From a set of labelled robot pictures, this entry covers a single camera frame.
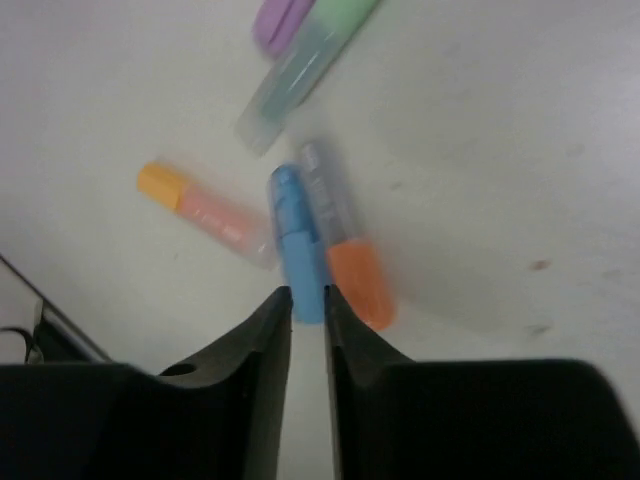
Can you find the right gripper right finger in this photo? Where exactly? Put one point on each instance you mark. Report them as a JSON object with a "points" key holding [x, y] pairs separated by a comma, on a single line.
{"points": [[397, 418]]}

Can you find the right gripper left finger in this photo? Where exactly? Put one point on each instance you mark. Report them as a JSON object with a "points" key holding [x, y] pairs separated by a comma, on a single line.
{"points": [[216, 414]]}

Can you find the orange pastel highlighter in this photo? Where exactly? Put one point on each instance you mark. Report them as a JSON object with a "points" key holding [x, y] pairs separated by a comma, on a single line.
{"points": [[352, 258]]}

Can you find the yellow pink pastel highlighter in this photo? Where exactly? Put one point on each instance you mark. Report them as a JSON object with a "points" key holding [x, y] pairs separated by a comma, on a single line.
{"points": [[232, 224]]}

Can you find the blue pastel highlighter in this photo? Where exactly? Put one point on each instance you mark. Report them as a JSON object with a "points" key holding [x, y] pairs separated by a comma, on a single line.
{"points": [[299, 244]]}

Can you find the green pastel highlighter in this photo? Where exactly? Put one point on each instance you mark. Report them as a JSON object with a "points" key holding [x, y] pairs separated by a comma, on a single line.
{"points": [[325, 32]]}

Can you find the purple pastel highlighter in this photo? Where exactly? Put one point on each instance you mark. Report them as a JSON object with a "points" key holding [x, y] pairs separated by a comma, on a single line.
{"points": [[277, 22]]}

